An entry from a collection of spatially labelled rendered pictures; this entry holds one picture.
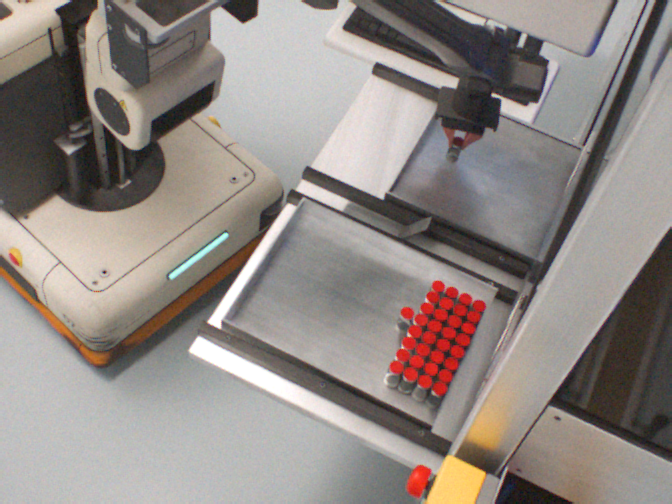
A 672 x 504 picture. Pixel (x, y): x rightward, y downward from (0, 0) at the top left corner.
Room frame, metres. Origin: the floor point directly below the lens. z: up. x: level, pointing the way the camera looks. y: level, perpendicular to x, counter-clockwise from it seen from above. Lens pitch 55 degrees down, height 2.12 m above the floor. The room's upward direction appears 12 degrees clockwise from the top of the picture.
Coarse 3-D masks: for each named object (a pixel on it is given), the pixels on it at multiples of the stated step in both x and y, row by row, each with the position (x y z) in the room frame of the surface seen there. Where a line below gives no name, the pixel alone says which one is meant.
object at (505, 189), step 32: (512, 128) 1.18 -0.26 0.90; (416, 160) 1.08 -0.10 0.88; (480, 160) 1.11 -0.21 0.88; (512, 160) 1.12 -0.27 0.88; (544, 160) 1.14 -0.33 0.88; (576, 160) 1.14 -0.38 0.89; (416, 192) 1.01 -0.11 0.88; (448, 192) 1.02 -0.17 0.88; (480, 192) 1.04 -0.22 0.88; (512, 192) 1.05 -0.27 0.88; (544, 192) 1.07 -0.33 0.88; (448, 224) 0.94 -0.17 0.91; (480, 224) 0.97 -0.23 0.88; (512, 224) 0.98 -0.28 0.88; (544, 224) 1.00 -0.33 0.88; (512, 256) 0.91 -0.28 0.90
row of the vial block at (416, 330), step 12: (432, 288) 0.80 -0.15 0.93; (444, 288) 0.80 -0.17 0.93; (432, 300) 0.77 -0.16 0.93; (420, 312) 0.75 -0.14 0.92; (432, 312) 0.75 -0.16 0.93; (420, 324) 0.73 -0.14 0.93; (408, 336) 0.71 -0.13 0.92; (420, 336) 0.71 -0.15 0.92; (408, 348) 0.69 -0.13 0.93; (396, 360) 0.67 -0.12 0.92; (408, 360) 0.67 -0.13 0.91; (396, 372) 0.64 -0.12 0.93; (396, 384) 0.64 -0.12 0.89
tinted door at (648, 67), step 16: (656, 32) 0.97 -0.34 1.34; (656, 48) 0.83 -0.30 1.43; (640, 64) 0.95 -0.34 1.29; (656, 64) 0.73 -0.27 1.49; (640, 80) 0.82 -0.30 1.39; (624, 96) 0.94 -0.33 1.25; (640, 96) 0.71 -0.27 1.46; (624, 112) 0.80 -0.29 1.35; (624, 128) 0.70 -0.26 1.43; (608, 144) 0.79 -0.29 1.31; (592, 176) 0.77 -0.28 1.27; (576, 208) 0.75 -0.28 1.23
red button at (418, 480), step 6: (414, 468) 0.47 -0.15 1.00; (420, 468) 0.47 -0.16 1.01; (426, 468) 0.47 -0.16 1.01; (414, 474) 0.46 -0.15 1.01; (420, 474) 0.46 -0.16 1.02; (426, 474) 0.46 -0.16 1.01; (408, 480) 0.46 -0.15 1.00; (414, 480) 0.46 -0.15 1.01; (420, 480) 0.46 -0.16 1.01; (426, 480) 0.46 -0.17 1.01; (408, 486) 0.45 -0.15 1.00; (414, 486) 0.45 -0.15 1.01; (420, 486) 0.45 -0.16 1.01; (426, 486) 0.46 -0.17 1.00; (408, 492) 0.45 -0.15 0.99; (414, 492) 0.44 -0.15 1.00; (420, 492) 0.44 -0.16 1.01
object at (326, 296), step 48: (288, 240) 0.86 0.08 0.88; (336, 240) 0.88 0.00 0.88; (384, 240) 0.88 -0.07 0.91; (288, 288) 0.77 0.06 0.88; (336, 288) 0.79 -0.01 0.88; (384, 288) 0.81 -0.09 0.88; (480, 288) 0.83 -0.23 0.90; (240, 336) 0.67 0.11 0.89; (288, 336) 0.69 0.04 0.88; (336, 336) 0.71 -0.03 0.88; (384, 336) 0.72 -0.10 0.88; (336, 384) 0.62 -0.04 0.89; (384, 384) 0.64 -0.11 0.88
